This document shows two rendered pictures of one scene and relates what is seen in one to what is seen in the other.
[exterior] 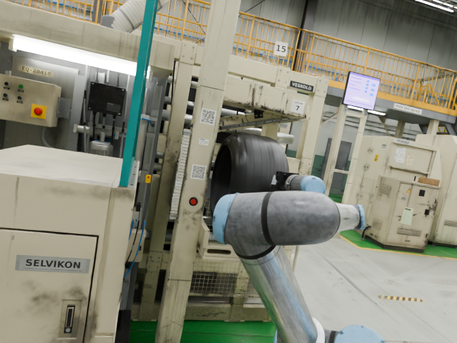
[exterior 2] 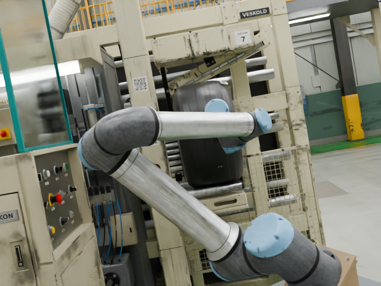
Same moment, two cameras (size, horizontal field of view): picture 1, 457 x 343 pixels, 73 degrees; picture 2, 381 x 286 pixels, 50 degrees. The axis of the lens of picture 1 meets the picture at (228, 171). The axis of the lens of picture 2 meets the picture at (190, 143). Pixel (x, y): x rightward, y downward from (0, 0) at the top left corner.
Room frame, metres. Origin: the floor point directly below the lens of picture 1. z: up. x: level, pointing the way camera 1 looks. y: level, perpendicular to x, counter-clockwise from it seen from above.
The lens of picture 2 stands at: (-0.39, -0.66, 1.27)
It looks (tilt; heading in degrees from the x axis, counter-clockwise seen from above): 3 degrees down; 17
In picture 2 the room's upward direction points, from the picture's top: 10 degrees counter-clockwise
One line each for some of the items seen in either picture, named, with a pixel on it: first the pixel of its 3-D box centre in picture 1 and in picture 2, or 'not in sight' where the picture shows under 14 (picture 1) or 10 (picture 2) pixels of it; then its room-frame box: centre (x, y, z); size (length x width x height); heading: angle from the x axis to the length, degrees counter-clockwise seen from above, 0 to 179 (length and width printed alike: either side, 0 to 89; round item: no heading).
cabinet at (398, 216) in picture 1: (401, 214); not in sight; (5.65, -3.29, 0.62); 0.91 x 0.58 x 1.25; 102
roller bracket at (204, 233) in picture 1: (199, 226); not in sight; (1.70, 0.10, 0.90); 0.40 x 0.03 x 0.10; 16
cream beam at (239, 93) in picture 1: (258, 99); (202, 46); (2.07, -0.10, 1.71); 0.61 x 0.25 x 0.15; 106
